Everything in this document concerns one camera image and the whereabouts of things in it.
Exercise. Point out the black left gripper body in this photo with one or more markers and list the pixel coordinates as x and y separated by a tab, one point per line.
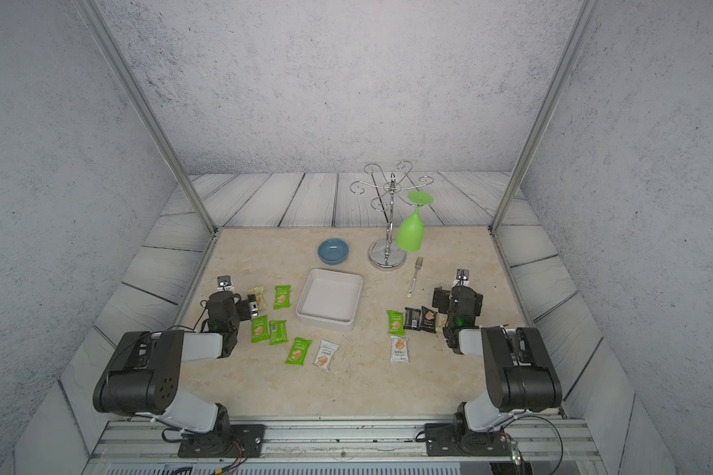
242	313

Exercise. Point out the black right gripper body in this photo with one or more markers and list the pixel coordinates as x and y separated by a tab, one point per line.
446	298

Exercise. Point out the pale yellow cookie packet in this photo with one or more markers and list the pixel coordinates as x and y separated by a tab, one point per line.
259	293
441	321

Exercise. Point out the black cookie packet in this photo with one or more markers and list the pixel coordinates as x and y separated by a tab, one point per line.
428	320
412	319

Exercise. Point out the green cookie packet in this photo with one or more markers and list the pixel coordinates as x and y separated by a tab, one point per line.
277	333
395	323

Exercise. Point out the white cookie packet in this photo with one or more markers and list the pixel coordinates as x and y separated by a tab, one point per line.
325	354
399	350

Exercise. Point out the white plastic storage box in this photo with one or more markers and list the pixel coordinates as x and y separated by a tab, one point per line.
329	300

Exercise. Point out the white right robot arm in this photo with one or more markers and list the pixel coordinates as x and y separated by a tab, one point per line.
519	375

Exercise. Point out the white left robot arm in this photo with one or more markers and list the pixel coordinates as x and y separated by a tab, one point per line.
141	378

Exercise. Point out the silver fork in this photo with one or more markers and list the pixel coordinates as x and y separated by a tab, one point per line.
417	267

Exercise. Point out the green plastic wine glass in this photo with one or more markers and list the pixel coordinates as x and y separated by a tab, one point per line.
411	232

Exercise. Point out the chrome wine glass rack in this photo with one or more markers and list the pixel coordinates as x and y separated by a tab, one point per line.
385	254

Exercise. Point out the blue ceramic bowl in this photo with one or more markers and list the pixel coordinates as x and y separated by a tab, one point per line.
333	251

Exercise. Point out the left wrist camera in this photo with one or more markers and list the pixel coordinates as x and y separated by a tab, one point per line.
224	283

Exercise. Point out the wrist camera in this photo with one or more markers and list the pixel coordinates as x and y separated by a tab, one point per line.
224	283
462	278

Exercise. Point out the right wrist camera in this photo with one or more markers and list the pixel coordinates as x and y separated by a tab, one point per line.
462	278

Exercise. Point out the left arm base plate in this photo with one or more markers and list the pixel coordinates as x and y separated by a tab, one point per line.
233	441

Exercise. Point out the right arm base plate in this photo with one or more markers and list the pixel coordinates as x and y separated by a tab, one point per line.
463	440

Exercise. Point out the aluminium frame rail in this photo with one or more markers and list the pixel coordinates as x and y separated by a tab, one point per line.
354	445

